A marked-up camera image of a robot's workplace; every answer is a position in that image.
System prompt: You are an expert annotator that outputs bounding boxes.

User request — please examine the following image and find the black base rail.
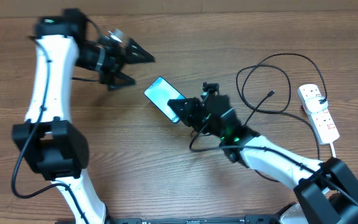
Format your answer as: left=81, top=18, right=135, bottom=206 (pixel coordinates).
left=111, top=214, right=280, bottom=224

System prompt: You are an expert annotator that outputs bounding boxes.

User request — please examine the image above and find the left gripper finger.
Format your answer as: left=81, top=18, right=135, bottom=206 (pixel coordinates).
left=125, top=38, right=155, bottom=64
left=107, top=72, right=135, bottom=91

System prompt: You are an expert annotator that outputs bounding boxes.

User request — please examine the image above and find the white power strip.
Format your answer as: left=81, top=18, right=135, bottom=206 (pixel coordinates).
left=297, top=84, right=339, bottom=144

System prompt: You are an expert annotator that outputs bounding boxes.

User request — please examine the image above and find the white charger plug adapter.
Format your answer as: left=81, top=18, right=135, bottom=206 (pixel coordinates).
left=305, top=96, right=328, bottom=114

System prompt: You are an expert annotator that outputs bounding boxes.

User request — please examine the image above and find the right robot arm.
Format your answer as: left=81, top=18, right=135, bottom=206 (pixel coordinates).
left=167, top=95, right=358, bottom=223

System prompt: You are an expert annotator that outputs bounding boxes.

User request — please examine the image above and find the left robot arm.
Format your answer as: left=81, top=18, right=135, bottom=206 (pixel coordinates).
left=12, top=9, right=155, bottom=223

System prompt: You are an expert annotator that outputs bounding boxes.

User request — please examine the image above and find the Samsung Galaxy smartphone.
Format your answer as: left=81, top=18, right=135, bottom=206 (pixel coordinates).
left=144, top=77, right=185, bottom=123

